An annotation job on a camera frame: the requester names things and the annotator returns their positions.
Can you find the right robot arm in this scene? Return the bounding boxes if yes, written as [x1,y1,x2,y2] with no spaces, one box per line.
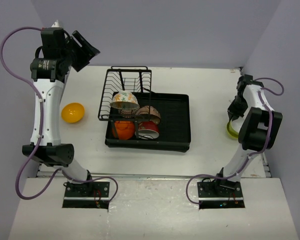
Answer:
[213,74,285,197]

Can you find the black wire dish rack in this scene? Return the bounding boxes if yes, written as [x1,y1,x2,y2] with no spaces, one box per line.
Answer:
[98,66,161,141]

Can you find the brown patterned bowl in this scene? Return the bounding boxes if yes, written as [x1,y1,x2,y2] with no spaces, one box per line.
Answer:
[117,108,139,119]

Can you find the yellow bowl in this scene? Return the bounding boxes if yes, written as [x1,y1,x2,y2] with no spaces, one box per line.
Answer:
[61,102,85,124]

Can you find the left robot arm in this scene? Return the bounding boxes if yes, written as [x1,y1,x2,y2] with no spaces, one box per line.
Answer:
[22,27,100,197]

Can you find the pink flower bowl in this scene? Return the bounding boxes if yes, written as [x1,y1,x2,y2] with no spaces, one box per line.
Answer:
[135,105,161,125]

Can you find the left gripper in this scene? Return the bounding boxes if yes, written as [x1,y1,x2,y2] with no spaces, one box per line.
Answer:
[60,30,100,71]

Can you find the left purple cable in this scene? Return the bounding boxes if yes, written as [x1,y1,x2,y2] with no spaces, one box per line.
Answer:
[0,26,119,201]

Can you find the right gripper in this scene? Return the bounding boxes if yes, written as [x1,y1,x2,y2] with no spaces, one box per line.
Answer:
[228,94,249,122]

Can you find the black drip tray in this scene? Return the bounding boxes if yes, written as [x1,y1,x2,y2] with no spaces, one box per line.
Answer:
[105,92,191,153]

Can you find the white floral bowl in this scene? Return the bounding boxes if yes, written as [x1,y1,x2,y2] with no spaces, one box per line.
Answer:
[110,90,140,110]

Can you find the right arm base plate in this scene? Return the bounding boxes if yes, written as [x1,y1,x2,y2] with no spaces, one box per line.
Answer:
[197,181,244,201]

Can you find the orange bowl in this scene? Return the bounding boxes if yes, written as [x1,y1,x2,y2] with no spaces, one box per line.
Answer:
[112,121,135,140]

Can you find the red bowl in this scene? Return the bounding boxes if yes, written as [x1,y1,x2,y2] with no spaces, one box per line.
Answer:
[137,121,160,140]

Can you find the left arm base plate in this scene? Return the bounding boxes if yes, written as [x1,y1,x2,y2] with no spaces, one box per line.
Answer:
[63,181,110,200]

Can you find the lime green bowl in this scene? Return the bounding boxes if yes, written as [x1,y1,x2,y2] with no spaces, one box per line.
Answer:
[226,118,242,134]
[226,124,239,140]

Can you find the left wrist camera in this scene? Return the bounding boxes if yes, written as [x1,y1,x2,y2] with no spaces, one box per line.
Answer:
[51,20,63,28]

